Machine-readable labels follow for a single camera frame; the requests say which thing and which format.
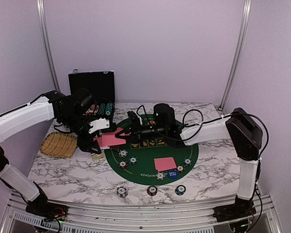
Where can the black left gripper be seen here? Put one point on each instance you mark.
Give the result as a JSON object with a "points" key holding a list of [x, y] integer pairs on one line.
{"points": [[85, 143]]}

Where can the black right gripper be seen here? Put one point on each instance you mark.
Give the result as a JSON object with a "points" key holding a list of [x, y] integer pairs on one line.
{"points": [[136, 135]]}

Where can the black red all-in triangle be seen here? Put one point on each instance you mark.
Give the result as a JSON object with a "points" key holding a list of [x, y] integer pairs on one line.
{"points": [[116, 148]]}

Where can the red-backed card deck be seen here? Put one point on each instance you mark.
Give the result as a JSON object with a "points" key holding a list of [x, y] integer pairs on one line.
{"points": [[109, 141]]}

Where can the green chip group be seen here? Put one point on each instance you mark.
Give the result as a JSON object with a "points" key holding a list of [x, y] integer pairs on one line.
{"points": [[133, 160]]}

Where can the red-backed card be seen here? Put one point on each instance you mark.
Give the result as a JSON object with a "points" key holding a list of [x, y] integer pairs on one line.
{"points": [[160, 164]]}

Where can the blue small blind button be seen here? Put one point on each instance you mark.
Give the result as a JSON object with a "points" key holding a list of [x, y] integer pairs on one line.
{"points": [[172, 174]]}

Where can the red black chip stack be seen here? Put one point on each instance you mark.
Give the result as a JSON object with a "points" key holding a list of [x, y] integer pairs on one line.
{"points": [[152, 190]]}

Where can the dark chip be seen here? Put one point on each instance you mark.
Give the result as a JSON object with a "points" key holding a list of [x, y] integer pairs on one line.
{"points": [[180, 168]]}

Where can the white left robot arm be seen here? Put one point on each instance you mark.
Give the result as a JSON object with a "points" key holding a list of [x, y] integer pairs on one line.
{"points": [[22, 128]]}

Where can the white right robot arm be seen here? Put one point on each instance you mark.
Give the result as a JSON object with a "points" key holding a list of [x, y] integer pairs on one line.
{"points": [[239, 127]]}

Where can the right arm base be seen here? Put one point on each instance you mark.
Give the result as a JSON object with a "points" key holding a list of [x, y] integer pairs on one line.
{"points": [[240, 208]]}

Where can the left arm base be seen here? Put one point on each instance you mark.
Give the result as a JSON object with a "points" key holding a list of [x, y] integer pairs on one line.
{"points": [[42, 207]]}

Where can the card deck in case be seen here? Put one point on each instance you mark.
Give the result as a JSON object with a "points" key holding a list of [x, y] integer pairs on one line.
{"points": [[93, 110]]}

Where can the green chips row in case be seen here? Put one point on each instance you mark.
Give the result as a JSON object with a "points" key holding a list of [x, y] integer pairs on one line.
{"points": [[101, 110]]}

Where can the round green poker mat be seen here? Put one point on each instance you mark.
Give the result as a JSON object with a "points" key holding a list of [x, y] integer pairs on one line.
{"points": [[144, 172]]}

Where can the teal chips row in case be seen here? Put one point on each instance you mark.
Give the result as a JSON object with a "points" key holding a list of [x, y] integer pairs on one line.
{"points": [[108, 109]]}

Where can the woven bamboo tray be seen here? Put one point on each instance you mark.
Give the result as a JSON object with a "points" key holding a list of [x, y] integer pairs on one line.
{"points": [[59, 145]]}

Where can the black poker chip case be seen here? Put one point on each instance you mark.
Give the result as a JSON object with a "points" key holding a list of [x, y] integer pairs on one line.
{"points": [[101, 84]]}

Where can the blue gold card box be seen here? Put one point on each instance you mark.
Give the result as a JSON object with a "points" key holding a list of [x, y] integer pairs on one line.
{"points": [[98, 157]]}

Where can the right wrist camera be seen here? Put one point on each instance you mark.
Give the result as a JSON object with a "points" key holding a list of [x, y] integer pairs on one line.
{"points": [[136, 121]]}

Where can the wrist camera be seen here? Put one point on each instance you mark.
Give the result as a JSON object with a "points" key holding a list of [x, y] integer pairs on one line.
{"points": [[136, 121], [98, 124]]}

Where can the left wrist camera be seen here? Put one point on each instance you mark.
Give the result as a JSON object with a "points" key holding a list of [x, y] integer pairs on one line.
{"points": [[98, 124]]}

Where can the aluminium front rail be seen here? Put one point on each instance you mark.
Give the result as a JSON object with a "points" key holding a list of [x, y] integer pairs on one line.
{"points": [[187, 217]]}

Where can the left aluminium frame post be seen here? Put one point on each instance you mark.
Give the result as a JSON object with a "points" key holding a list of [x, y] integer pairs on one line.
{"points": [[46, 42]]}

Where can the aluminium frame post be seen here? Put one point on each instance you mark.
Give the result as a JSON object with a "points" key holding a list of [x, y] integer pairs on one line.
{"points": [[46, 42], [238, 52]]}

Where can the right aluminium frame post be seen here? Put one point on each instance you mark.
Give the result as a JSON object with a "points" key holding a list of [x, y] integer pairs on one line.
{"points": [[238, 52]]}

